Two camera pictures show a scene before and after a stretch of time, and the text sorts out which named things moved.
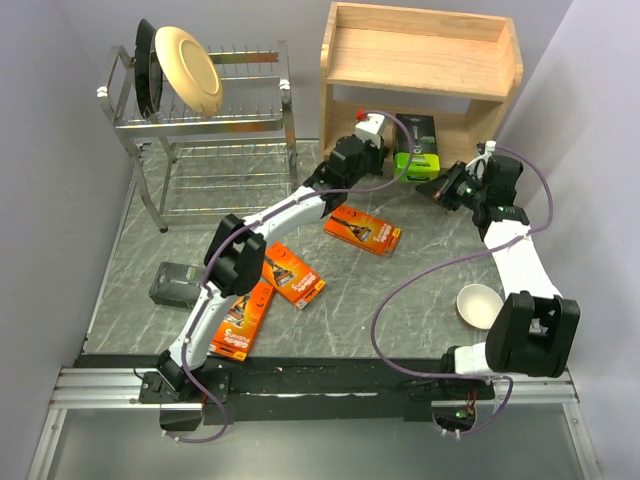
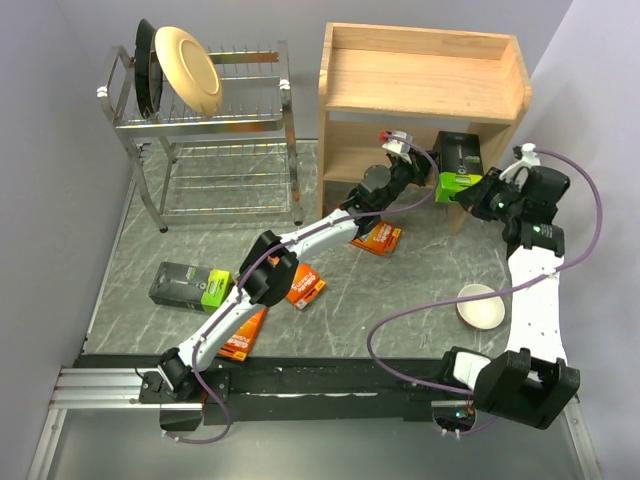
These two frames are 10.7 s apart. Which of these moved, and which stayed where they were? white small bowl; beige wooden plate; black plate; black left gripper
Moved: black left gripper
Stayed: black plate; beige wooden plate; white small bowl
